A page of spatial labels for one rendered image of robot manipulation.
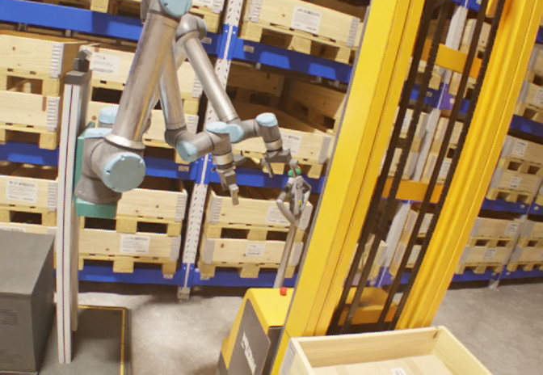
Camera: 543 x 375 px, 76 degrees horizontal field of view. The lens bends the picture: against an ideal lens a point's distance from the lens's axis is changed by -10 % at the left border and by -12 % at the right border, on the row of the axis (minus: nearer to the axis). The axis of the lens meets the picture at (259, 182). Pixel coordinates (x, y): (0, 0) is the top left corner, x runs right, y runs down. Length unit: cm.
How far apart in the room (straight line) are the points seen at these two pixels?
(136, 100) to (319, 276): 89
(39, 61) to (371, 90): 201
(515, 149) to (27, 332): 431
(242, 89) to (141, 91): 272
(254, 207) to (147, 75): 182
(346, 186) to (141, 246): 195
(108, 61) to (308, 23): 135
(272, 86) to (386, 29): 289
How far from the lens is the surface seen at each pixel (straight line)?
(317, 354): 166
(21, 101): 271
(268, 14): 272
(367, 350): 179
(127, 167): 136
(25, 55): 268
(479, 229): 456
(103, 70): 260
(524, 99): 438
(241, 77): 399
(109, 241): 295
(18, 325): 204
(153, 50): 135
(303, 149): 295
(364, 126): 130
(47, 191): 284
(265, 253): 318
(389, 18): 132
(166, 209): 284
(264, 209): 299
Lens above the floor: 195
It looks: 17 degrees down
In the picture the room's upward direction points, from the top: 12 degrees clockwise
